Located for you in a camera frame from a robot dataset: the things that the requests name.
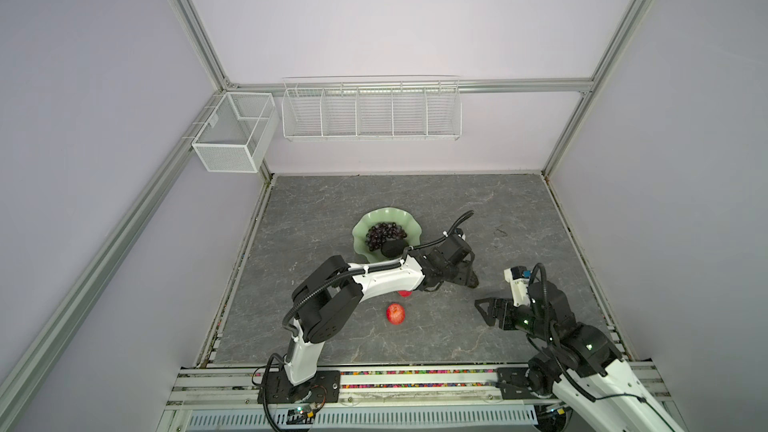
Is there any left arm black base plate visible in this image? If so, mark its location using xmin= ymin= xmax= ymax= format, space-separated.
xmin=258 ymin=369 xmax=341 ymax=405

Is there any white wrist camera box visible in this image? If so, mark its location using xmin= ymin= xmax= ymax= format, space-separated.
xmin=504 ymin=266 xmax=531 ymax=307

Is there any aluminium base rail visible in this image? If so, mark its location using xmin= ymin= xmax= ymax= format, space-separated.
xmin=157 ymin=362 xmax=685 ymax=432

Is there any light green wavy fruit bowl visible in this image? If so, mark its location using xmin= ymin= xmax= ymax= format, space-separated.
xmin=352 ymin=207 xmax=422 ymax=263

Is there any white mesh square basket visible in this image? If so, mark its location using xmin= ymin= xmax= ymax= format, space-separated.
xmin=192 ymin=92 xmax=279 ymax=173

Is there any aluminium corner frame post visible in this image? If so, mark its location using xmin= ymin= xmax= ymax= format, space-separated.
xmin=168 ymin=0 xmax=231 ymax=91

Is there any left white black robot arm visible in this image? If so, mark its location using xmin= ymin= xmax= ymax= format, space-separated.
xmin=282 ymin=229 xmax=479 ymax=386

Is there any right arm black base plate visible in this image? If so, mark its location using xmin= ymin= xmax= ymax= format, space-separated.
xmin=496 ymin=366 xmax=552 ymax=400

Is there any white perforated cable tray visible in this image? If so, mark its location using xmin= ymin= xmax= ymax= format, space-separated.
xmin=184 ymin=404 xmax=538 ymax=431

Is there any dark fake avocado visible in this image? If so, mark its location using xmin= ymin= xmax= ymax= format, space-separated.
xmin=380 ymin=239 xmax=408 ymax=259

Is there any white wire long shelf basket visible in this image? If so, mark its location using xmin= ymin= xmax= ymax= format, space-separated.
xmin=282 ymin=75 xmax=463 ymax=140

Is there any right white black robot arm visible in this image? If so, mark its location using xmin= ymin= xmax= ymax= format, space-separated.
xmin=475 ymin=278 xmax=683 ymax=431

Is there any dark purple fake grape bunch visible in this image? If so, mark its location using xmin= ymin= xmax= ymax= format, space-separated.
xmin=365 ymin=222 xmax=407 ymax=252

